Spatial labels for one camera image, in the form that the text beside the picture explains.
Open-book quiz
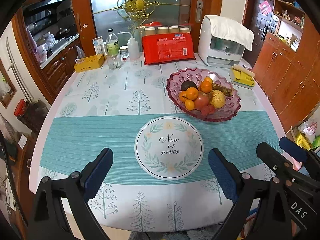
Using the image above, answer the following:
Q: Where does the red lychee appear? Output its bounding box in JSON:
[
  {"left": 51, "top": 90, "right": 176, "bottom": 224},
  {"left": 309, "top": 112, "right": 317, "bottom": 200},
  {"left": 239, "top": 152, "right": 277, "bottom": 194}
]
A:
[
  {"left": 201, "top": 106, "right": 210, "bottom": 117},
  {"left": 208, "top": 105, "right": 215, "bottom": 114}
]

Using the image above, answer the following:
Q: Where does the small orange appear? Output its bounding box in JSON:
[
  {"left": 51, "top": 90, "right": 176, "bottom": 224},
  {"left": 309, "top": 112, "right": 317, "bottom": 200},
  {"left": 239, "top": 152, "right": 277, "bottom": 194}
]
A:
[{"left": 184, "top": 99, "right": 195, "bottom": 111}]

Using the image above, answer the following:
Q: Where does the pink glass fruit bowl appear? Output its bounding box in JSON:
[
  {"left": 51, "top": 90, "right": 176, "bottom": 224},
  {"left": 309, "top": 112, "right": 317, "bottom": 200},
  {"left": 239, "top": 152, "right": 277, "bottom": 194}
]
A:
[{"left": 166, "top": 68, "right": 241, "bottom": 122}]

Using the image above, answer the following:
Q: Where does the round white printed placemat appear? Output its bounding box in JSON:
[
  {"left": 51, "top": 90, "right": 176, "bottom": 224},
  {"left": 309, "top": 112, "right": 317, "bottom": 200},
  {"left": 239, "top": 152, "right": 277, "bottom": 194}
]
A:
[{"left": 134, "top": 116, "right": 204, "bottom": 181}]

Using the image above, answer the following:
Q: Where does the brown wooden cabinet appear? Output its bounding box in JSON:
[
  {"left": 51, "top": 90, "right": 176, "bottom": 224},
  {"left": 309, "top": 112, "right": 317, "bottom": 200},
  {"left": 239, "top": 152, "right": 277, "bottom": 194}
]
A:
[{"left": 253, "top": 30, "right": 319, "bottom": 132}]

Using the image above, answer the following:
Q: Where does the yellow pear in bowl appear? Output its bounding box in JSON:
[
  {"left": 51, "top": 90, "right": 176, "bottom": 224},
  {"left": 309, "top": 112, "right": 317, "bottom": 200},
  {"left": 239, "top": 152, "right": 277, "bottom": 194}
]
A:
[{"left": 208, "top": 89, "right": 226, "bottom": 109}]

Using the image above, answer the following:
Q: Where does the red apple in bowl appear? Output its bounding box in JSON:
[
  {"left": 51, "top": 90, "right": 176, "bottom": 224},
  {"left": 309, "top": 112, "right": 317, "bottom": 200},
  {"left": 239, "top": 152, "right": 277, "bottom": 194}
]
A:
[{"left": 194, "top": 91, "right": 209, "bottom": 111}]

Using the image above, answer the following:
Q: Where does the yellow box right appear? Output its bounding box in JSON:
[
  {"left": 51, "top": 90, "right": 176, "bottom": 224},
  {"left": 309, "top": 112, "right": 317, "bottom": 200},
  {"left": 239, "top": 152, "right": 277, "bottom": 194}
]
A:
[{"left": 229, "top": 64, "right": 255, "bottom": 89}]

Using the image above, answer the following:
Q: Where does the dark avocado in bowl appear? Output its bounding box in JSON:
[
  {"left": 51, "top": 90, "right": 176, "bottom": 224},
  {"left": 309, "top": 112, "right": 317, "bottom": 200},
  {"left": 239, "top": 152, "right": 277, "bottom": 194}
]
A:
[{"left": 181, "top": 80, "right": 198, "bottom": 91}]

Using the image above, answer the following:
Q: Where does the yellow tissue box left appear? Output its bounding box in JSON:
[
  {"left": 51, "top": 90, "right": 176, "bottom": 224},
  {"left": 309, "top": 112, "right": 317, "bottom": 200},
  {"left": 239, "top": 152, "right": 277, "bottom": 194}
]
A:
[{"left": 74, "top": 54, "right": 105, "bottom": 73}]

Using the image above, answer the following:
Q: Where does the clear glass cup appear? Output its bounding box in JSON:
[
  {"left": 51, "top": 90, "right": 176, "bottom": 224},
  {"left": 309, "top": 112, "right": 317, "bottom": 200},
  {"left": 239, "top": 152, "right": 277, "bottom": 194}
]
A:
[{"left": 107, "top": 50, "right": 122, "bottom": 70}]

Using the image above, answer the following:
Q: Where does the white appliance with cloth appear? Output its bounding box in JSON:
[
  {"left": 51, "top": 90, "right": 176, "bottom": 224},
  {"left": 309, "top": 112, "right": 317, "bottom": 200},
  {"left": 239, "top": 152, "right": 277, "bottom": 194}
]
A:
[{"left": 198, "top": 15, "right": 254, "bottom": 68}]

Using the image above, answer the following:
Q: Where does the small white card box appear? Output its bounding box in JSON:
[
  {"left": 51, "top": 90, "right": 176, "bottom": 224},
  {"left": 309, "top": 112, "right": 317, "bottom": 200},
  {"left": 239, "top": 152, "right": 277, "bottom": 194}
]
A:
[{"left": 92, "top": 36, "right": 103, "bottom": 55}]

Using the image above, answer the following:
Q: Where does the plastic bottle green label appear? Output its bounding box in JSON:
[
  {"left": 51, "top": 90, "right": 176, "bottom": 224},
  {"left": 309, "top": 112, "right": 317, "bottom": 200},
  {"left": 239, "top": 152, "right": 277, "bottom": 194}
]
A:
[{"left": 106, "top": 28, "right": 119, "bottom": 56}]

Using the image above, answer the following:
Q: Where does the white squeeze bottle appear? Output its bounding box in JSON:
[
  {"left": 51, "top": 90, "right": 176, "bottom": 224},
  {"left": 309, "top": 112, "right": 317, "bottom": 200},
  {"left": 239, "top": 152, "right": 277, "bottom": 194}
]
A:
[{"left": 118, "top": 31, "right": 140, "bottom": 60}]

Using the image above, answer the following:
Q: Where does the red package of jars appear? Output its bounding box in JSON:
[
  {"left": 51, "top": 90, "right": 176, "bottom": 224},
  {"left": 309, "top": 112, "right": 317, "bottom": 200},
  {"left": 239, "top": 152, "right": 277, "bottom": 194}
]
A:
[{"left": 141, "top": 22, "right": 195, "bottom": 65}]

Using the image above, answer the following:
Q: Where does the gold ornament glass door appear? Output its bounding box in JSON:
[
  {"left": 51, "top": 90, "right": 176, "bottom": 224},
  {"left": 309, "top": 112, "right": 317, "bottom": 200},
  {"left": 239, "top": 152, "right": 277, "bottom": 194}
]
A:
[{"left": 91, "top": 0, "right": 191, "bottom": 38}]

